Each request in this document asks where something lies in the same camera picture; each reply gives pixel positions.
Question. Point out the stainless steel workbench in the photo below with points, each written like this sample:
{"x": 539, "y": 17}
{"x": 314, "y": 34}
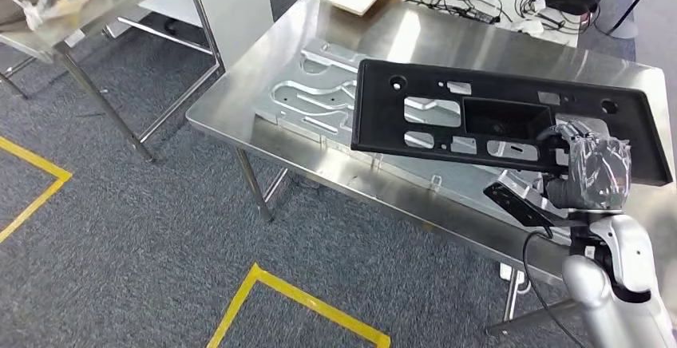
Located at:
{"x": 423, "y": 33}

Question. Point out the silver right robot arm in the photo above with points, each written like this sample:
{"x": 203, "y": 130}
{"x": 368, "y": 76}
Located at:
{"x": 624, "y": 250}

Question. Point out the black plastic plate bracket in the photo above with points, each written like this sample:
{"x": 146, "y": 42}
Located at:
{"x": 381, "y": 123}

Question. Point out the black pole grey base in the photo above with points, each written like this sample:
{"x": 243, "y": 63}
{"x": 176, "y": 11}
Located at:
{"x": 621, "y": 29}

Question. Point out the pale wrist camera black mount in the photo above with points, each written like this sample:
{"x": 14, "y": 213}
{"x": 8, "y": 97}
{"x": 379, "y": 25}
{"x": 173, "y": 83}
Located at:
{"x": 510, "y": 200}

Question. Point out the white cabinet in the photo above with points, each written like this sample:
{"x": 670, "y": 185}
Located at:
{"x": 232, "y": 7}

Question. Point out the stamped silver metal panel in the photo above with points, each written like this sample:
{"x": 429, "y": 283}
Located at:
{"x": 296, "y": 97}

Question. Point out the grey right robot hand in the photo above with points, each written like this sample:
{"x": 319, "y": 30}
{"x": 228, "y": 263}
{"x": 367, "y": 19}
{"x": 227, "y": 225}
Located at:
{"x": 597, "y": 176}

